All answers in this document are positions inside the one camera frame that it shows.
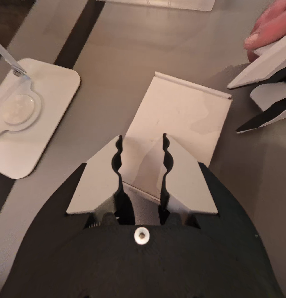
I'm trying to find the clear plastic container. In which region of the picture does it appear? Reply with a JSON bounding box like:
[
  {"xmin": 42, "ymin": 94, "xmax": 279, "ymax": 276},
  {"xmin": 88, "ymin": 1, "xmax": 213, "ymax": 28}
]
[{"xmin": 96, "ymin": 0, "xmax": 215, "ymax": 11}]

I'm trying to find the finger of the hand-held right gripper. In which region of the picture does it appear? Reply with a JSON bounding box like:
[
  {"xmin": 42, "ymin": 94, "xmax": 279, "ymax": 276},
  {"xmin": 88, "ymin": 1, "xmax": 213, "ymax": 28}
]
[
  {"xmin": 227, "ymin": 30, "xmax": 286, "ymax": 89},
  {"xmin": 236, "ymin": 83, "xmax": 286, "ymax": 133}
]

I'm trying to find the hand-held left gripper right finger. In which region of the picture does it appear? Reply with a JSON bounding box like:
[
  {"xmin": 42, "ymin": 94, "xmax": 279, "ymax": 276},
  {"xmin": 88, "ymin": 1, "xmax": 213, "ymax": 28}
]
[{"xmin": 160, "ymin": 133, "xmax": 218, "ymax": 220}]

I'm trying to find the person's right hand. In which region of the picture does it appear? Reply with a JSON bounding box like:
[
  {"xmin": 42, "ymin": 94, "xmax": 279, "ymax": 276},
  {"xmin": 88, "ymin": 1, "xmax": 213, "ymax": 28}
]
[{"xmin": 244, "ymin": 0, "xmax": 286, "ymax": 62}]

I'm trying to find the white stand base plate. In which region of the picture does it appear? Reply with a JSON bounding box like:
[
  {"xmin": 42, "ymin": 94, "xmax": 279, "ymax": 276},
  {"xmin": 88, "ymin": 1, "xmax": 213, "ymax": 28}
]
[{"xmin": 0, "ymin": 58, "xmax": 81, "ymax": 179}]

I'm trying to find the white cardboard box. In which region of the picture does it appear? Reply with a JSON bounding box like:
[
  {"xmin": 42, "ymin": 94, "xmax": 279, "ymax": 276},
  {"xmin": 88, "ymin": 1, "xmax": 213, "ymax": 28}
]
[{"xmin": 122, "ymin": 72, "xmax": 232, "ymax": 205}]

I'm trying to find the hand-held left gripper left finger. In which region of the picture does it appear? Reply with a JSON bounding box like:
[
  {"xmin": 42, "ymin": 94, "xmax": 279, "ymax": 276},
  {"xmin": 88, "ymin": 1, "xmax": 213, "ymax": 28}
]
[{"xmin": 66, "ymin": 135, "xmax": 124, "ymax": 221}]

